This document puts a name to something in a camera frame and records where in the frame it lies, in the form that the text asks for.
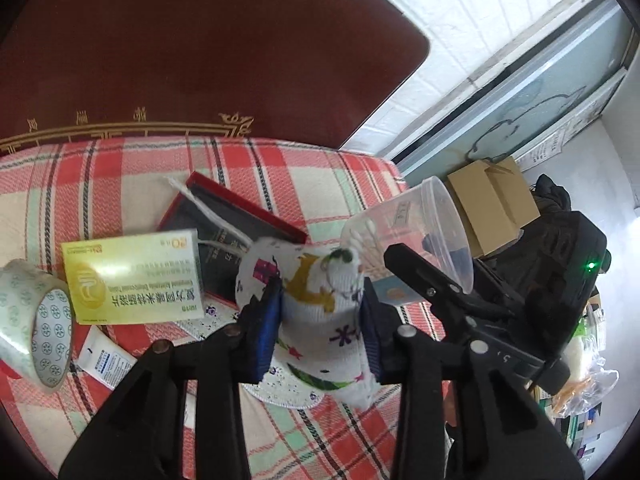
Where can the paper wall notice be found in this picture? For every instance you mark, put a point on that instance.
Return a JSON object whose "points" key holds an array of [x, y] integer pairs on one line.
{"points": [[550, 147]]}

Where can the glass door with cartoon drawing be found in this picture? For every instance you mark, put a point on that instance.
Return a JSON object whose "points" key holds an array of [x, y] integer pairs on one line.
{"points": [[525, 85]]}

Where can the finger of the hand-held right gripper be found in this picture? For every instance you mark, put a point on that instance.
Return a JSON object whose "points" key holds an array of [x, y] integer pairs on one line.
{"points": [[425, 275], [445, 260]]}

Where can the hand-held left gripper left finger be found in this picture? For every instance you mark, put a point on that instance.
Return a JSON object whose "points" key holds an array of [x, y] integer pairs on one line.
{"points": [[265, 330]]}

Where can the dark red headboard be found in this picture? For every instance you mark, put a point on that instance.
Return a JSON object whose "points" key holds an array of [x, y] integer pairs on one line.
{"points": [[200, 50]]}

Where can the clear patterned tape roll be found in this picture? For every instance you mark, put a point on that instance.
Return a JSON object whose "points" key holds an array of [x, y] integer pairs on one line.
{"points": [[35, 320]]}

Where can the crumpled clear plastic bag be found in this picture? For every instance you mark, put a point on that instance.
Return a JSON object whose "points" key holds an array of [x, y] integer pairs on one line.
{"points": [[595, 375]]}

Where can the open tan cardboard carton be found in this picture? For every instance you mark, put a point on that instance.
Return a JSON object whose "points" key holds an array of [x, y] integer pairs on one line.
{"points": [[495, 205]]}

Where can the small white bottle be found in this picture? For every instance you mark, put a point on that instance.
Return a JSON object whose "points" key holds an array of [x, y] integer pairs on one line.
{"points": [[107, 360]]}

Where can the clear plastic cotton swab cup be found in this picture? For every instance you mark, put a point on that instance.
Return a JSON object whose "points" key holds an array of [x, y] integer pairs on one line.
{"points": [[400, 220]]}

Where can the red plaid blanket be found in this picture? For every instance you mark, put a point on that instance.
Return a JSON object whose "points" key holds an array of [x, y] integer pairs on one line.
{"points": [[100, 180]]}

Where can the yellow green medicine box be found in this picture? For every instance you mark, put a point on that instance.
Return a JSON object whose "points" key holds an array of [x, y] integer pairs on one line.
{"points": [[135, 275]]}

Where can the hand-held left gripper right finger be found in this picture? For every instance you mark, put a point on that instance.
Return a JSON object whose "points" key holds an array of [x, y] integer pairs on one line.
{"points": [[372, 340]]}

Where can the red flat box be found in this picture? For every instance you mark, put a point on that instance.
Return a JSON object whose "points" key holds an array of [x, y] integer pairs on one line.
{"points": [[220, 270]]}

